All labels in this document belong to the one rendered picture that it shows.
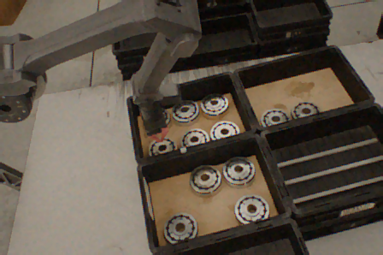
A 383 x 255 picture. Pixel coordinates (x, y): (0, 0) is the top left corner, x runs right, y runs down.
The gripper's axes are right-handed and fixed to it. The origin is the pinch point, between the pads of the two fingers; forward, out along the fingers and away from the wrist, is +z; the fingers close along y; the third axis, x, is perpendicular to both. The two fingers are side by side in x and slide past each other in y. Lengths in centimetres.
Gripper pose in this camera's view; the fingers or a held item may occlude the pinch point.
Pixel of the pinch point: (157, 133)
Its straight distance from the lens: 128.3
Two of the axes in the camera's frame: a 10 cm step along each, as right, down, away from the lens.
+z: 1.1, 6.1, 7.9
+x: -9.4, 3.1, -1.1
